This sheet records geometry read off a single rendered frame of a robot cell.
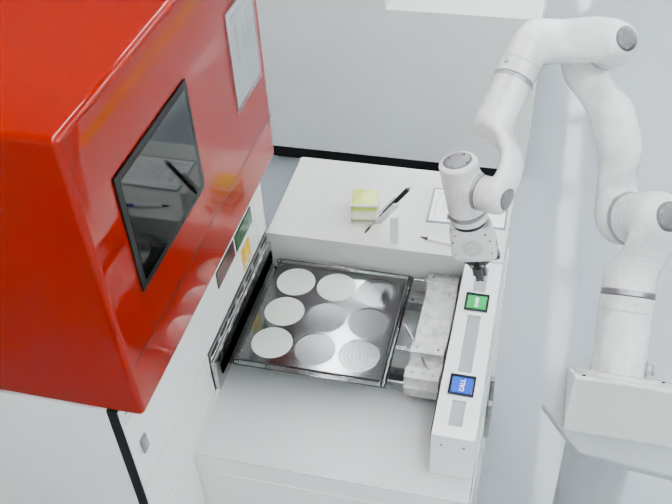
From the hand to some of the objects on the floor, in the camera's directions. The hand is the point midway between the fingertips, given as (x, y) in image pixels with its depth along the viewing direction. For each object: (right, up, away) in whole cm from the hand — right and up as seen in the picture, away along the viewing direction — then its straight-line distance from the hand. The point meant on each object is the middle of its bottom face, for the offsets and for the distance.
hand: (479, 271), depth 203 cm
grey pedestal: (+44, -94, +52) cm, 116 cm away
